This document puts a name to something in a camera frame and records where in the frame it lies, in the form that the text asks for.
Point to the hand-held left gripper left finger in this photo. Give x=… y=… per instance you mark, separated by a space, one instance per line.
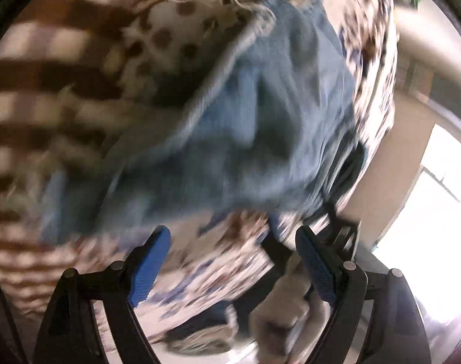
x=151 y=269

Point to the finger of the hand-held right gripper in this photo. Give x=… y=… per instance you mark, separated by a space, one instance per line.
x=353 y=167

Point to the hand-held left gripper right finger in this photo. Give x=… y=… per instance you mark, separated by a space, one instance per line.
x=317 y=269

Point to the blue denim pants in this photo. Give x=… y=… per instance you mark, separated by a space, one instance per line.
x=253 y=129

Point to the person's right hand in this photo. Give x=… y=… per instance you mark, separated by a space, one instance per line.
x=279 y=322

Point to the floral printed bed sheet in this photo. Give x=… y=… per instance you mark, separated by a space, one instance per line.
x=215 y=261

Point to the bright window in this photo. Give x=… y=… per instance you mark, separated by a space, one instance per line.
x=431 y=204

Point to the brown striped blanket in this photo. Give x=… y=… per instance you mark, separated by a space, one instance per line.
x=41 y=83

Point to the white polka-dot cloth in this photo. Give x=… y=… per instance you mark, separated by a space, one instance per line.
x=166 y=41

